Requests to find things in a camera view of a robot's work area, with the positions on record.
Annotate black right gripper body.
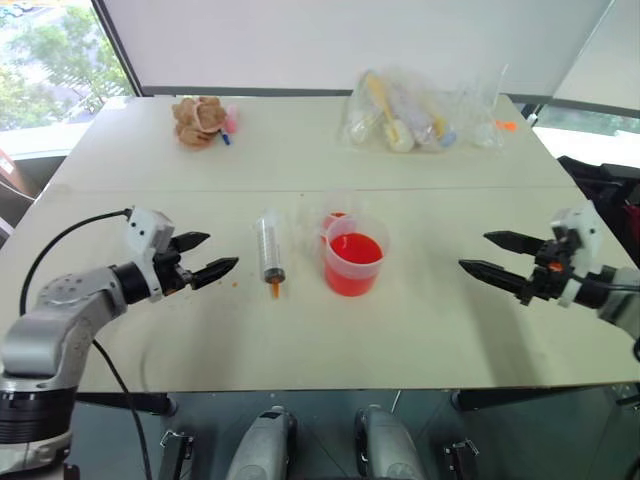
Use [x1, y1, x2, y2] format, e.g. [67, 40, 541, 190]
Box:
[518, 238, 576, 306]

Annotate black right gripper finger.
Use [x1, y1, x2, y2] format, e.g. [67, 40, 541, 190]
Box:
[483, 230, 547, 257]
[458, 258, 532, 299]

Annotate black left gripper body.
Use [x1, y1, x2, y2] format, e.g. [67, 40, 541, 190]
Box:
[152, 236, 195, 296]

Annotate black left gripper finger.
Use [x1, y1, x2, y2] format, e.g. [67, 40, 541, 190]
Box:
[172, 230, 212, 255]
[190, 256, 240, 291]

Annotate clear plastic syringe orange tip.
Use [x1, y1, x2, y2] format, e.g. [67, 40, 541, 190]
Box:
[256, 208, 288, 302]

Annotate small clear plastic cup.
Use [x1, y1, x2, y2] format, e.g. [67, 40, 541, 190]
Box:
[322, 189, 362, 234]

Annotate beaker of red liquid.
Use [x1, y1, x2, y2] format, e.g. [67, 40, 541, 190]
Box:
[319, 216, 391, 298]

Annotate brown plush toy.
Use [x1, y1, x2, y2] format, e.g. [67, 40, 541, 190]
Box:
[172, 96, 226, 150]

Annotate clear plastic bag with brushes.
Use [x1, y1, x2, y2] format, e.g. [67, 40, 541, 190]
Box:
[335, 64, 509, 154]

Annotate grey left robot leg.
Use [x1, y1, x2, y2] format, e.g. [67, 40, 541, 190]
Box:
[225, 405, 298, 480]

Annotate grey robot leg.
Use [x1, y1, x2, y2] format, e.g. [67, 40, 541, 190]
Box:
[225, 405, 298, 480]
[353, 404, 426, 480]

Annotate brown cardboard box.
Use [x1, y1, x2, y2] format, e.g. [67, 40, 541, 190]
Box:
[0, 147, 37, 201]

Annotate grey right robot leg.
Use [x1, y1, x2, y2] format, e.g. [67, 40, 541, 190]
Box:
[353, 404, 426, 480]

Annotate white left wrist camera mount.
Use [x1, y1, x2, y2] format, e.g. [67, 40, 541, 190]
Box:
[123, 207, 176, 303]

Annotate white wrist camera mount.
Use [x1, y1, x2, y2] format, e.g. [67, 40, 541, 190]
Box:
[123, 207, 176, 303]
[549, 200, 605, 307]

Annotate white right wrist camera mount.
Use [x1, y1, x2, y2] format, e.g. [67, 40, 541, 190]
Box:
[549, 200, 605, 307]

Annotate black window frame post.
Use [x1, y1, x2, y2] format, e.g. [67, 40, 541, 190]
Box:
[89, 0, 143, 98]

